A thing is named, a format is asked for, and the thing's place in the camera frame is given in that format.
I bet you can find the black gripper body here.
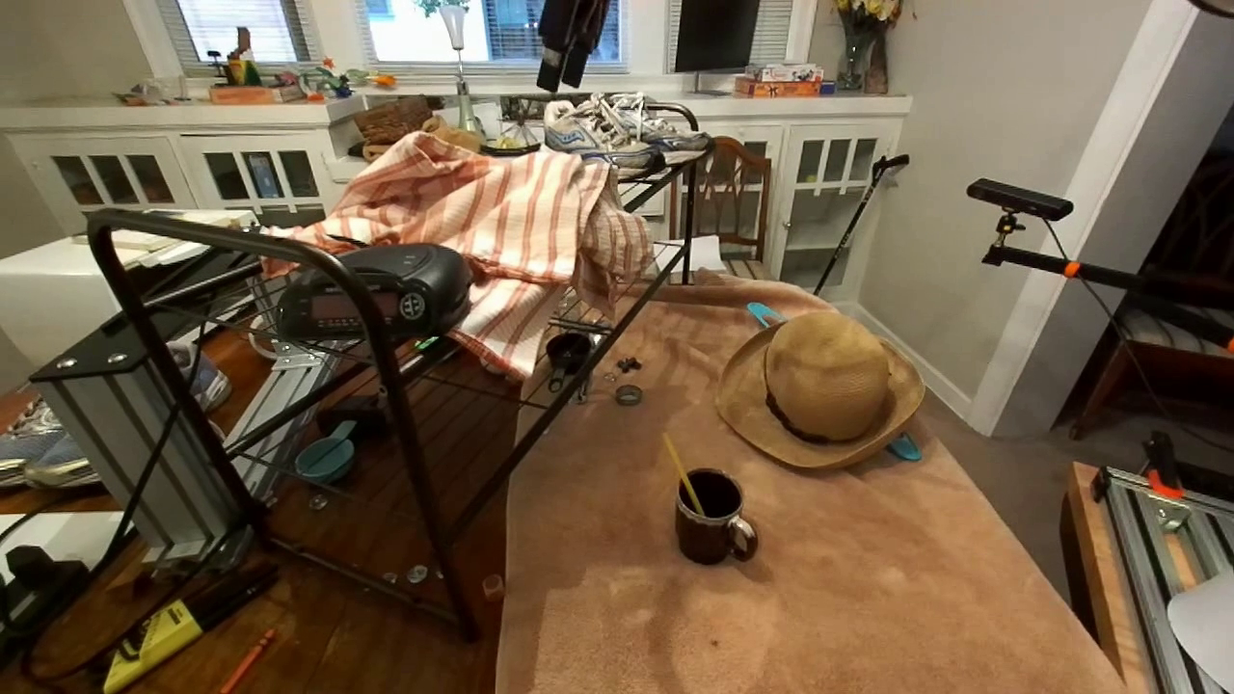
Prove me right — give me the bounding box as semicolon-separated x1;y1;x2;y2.
541;0;615;46

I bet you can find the orange white striped cloth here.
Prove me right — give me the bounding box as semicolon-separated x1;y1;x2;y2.
284;127;659;385

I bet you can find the grey white sneaker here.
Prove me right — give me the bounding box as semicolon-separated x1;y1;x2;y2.
536;96;666;178
603;89;712;160

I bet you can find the silver lamp stand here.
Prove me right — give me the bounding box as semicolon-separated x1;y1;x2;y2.
432;0;492;138

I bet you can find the black monitor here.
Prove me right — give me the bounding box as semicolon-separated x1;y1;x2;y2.
671;0;765;79

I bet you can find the brown wicker basket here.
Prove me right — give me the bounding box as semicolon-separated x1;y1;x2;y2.
352;92;442;150

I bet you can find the orange box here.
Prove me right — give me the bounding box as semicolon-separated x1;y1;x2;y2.
740;70;830;103

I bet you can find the brown wooden chair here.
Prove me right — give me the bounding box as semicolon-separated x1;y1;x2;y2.
663;130;775;270

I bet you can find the tall white glass-door cabinet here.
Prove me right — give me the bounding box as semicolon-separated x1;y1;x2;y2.
677;89;916;291

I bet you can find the vase with flowers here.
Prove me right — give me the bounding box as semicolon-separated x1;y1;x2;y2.
831;0;905;96

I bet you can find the black cup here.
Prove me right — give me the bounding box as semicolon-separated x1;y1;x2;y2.
543;328;597;385

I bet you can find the small colourful figurine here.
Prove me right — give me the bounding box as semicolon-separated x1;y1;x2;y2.
220;25;263;92

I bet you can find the black metal shelf rack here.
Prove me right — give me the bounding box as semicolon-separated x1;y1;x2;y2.
28;127;712;647

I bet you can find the long white glass-door cabinet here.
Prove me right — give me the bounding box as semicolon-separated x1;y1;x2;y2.
0;96;370;251

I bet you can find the tan straw hat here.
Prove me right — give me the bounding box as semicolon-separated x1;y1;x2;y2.
712;309;928;475

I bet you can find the wooden stick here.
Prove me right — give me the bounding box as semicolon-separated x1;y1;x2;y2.
659;429;708;517

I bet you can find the white slatted rack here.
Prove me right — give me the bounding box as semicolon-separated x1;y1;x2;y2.
222;345;338;504

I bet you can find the teal bowl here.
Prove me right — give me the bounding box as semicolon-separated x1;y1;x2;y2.
289;422;364;491

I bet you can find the dark brown mug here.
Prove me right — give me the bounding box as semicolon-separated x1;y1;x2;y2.
671;468;765;572

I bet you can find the grey ribbed box black lid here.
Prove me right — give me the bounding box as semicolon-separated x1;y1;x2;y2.
28;345;249;558

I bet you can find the tan table cloth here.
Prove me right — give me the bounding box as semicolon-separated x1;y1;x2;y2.
492;276;1135;694

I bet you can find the blue grey sneaker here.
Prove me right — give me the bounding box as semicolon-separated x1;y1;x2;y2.
0;396;105;493

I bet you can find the brown wooden crate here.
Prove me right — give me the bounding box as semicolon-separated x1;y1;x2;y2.
1076;337;1234;444

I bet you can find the orange pen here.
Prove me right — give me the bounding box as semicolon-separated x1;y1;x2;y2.
212;626;281;694

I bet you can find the yellow black tool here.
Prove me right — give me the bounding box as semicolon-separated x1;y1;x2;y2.
101;596;212;694

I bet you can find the black camera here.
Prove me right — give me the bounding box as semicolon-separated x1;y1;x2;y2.
963;173;1081;224

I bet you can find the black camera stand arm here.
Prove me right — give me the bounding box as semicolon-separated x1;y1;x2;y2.
981;241;1234;346

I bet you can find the teal metal frame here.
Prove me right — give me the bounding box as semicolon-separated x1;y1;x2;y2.
1092;463;1234;694

